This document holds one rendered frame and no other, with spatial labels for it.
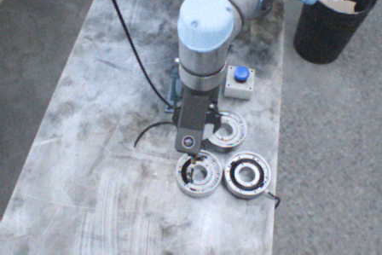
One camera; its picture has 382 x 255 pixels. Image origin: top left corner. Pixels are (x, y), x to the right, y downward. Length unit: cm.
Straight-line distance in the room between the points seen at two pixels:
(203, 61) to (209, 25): 7
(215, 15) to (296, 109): 153
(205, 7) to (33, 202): 62
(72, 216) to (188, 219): 26
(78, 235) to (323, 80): 162
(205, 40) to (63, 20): 191
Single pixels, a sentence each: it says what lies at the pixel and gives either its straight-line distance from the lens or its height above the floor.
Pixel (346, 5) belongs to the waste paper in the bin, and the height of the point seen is 35.
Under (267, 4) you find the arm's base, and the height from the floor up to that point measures 84.
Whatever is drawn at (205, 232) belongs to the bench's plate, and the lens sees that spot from 88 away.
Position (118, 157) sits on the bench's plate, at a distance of 94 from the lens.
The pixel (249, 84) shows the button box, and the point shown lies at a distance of 100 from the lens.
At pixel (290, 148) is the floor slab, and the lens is 190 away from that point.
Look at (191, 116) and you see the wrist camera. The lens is 65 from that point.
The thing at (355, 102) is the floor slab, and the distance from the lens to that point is 216.
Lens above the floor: 165
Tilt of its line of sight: 59 degrees down
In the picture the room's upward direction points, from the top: 3 degrees clockwise
